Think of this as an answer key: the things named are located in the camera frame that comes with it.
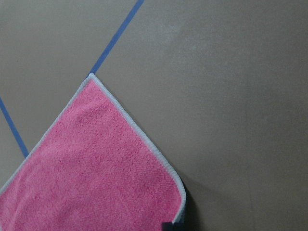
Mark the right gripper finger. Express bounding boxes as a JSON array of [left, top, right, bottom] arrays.
[[161, 221, 174, 231]]

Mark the pink towel grey back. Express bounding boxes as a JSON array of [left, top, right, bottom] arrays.
[[0, 74, 186, 231]]

